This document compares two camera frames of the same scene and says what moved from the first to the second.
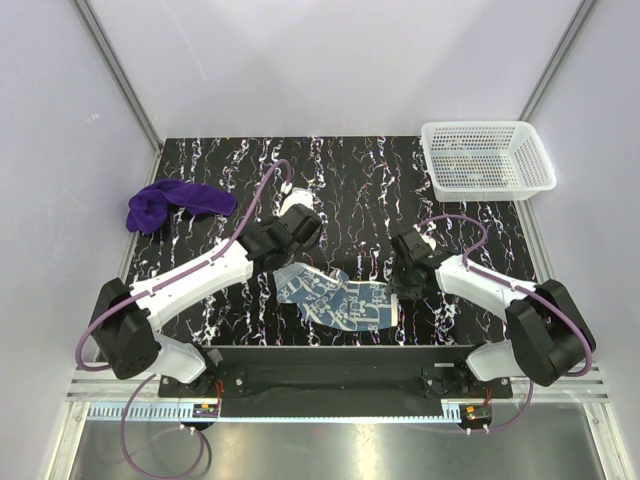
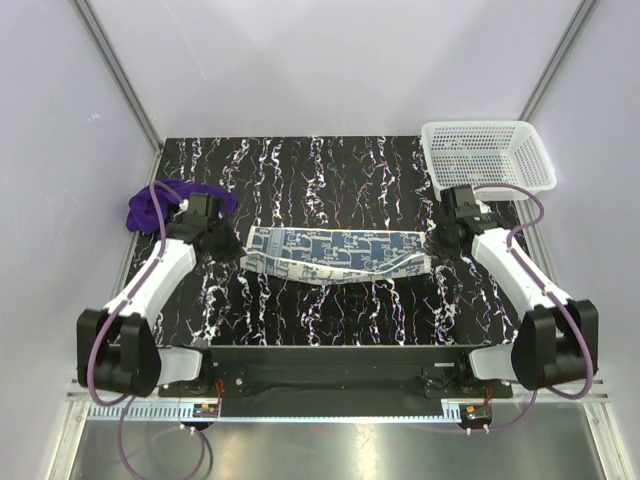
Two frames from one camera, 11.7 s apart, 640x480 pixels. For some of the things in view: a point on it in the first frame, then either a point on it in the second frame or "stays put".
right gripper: x=397 y=287 -> x=433 y=241
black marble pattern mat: x=365 y=190 stays put
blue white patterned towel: x=329 y=298 -> x=311 y=256
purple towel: x=148 y=208 stays put
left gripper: x=275 y=218 -> x=234 y=250
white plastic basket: x=486 y=161 stays put
